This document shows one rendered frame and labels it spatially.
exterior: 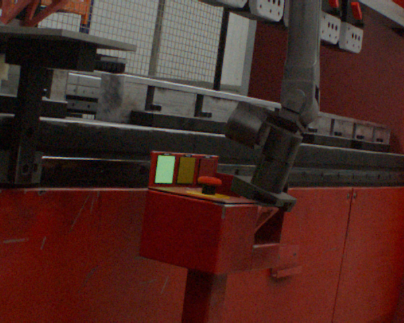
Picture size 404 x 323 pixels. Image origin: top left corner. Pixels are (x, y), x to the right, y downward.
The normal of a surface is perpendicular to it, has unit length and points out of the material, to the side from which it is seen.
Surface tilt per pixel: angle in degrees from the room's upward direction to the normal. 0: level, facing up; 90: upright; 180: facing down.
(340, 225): 90
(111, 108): 90
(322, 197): 90
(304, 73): 79
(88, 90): 90
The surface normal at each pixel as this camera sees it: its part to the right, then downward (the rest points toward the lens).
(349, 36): 0.86, 0.14
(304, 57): -0.20, -0.36
